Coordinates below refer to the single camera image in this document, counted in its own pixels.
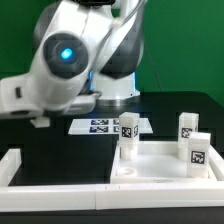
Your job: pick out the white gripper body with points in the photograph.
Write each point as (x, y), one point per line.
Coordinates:
(16, 104)

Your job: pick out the white square table top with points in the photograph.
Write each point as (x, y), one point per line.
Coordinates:
(156, 162)

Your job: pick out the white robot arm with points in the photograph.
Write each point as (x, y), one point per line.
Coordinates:
(85, 53)

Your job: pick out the white sheet with tags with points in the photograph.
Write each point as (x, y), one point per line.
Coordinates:
(100, 126)

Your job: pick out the white U-shaped fence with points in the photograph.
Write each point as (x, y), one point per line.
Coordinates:
(108, 196)

